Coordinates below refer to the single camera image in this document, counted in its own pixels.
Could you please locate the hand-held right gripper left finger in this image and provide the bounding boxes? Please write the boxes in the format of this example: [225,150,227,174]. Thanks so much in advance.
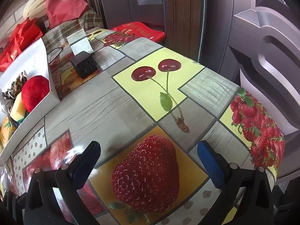
[23,141,102,225]

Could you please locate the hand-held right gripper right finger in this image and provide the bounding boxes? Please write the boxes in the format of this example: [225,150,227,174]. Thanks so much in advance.
[194,141,275,225]

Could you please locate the red plush apple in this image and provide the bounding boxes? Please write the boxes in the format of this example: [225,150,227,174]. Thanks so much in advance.
[22,75,51,112]

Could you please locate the orange tissue pack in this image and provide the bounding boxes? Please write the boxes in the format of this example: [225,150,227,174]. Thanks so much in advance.
[0,117,18,146]

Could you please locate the yellow sponge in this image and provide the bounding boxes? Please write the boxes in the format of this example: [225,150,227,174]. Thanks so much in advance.
[10,96,27,122]

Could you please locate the navy white patterned scrunchie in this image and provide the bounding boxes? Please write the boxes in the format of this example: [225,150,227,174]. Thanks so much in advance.
[0,90,16,114]

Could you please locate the tan braided scrunchie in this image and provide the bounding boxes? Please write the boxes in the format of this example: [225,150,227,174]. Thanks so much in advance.
[9,71,29,98]

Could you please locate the white cardboard box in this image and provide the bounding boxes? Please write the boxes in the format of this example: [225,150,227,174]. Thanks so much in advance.
[0,37,61,164]

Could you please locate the fruit print tablecloth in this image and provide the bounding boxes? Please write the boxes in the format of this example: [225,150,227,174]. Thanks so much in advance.
[0,28,285,225]

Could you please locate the black power adapter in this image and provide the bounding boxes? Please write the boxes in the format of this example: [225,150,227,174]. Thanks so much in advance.
[70,51,98,79]

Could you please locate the purple panelled door leaf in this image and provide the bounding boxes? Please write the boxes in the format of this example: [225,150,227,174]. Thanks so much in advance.
[204,0,300,136]
[124,0,166,27]

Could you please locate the plaid covered bench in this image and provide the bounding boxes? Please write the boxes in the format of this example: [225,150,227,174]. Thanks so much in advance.
[42,8,105,54]

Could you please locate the red tote bag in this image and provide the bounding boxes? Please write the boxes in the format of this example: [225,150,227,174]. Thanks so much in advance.
[0,17,45,73]

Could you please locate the flat red bag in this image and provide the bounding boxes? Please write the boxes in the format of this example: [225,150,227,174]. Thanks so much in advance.
[110,22,166,43]

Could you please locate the red non-woven bag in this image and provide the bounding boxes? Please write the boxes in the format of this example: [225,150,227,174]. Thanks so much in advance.
[45,0,89,29]

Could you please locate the cream foam pads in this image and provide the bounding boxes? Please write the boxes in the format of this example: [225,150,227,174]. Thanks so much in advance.
[23,0,51,19]

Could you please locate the black cable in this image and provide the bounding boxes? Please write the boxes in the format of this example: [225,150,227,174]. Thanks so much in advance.
[48,47,64,64]

